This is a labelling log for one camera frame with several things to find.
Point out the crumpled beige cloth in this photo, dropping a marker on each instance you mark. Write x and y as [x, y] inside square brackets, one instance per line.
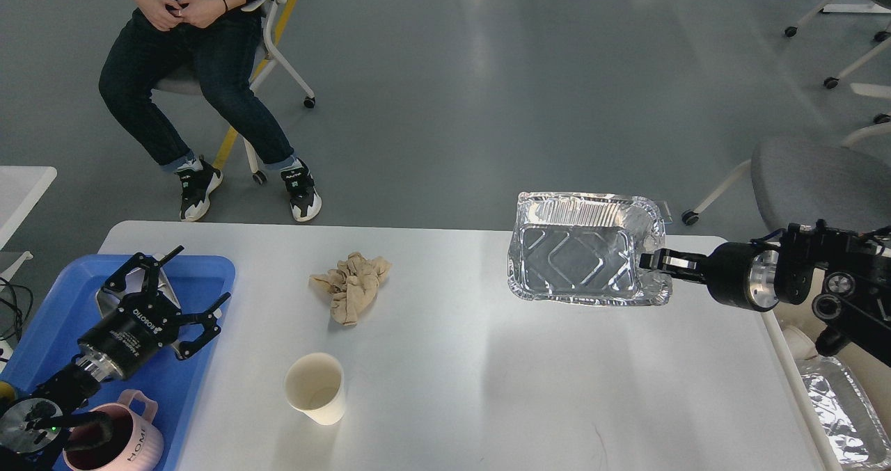
[352, 285]

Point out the white side table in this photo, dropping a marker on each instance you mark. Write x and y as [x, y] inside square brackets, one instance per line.
[21, 189]

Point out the blue plastic tray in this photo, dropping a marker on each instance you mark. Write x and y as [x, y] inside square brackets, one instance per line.
[70, 310]

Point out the pink ribbed mug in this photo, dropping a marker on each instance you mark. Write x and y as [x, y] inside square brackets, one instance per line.
[121, 436]

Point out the aluminium foil tray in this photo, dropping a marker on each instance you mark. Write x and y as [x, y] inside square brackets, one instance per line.
[585, 248]

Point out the grey office chair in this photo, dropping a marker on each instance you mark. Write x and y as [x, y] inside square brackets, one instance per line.
[798, 181]

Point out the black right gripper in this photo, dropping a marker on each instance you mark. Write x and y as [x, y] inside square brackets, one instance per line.
[736, 274]

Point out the foil tray in bin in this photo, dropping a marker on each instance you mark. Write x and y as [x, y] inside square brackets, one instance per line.
[846, 414]

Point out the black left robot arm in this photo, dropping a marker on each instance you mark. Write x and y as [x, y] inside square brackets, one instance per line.
[37, 426]

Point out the stainless steel rectangular pan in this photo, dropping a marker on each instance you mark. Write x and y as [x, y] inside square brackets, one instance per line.
[108, 299]

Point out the person's other hand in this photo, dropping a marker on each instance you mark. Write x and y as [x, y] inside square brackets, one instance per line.
[162, 14]

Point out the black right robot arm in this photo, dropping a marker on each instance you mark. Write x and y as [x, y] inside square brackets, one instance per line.
[843, 275]

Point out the white paper cup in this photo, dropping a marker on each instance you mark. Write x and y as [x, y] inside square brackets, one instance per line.
[315, 385]

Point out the person's hand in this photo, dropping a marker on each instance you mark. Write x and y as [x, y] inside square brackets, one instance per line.
[200, 13]

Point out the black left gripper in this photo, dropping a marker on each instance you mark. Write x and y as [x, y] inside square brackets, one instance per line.
[137, 328]

